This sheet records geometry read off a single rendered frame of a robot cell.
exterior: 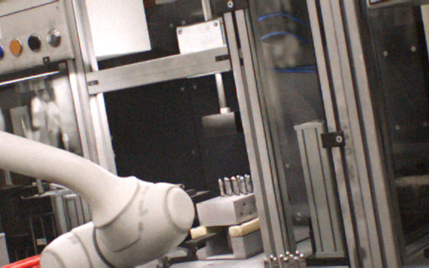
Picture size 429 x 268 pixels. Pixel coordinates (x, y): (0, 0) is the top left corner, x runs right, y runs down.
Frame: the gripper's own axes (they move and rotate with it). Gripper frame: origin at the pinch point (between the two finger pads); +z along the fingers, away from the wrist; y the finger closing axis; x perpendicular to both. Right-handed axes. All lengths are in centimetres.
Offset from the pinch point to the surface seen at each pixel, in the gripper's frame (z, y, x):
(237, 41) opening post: -4.2, 32.5, -19.2
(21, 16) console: -6, 47, 34
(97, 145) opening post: -5.3, 17.4, 19.6
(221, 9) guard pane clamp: -5.5, 38.7, -17.8
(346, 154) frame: -5.4, 9.8, -38.0
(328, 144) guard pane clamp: -5.6, 11.9, -35.1
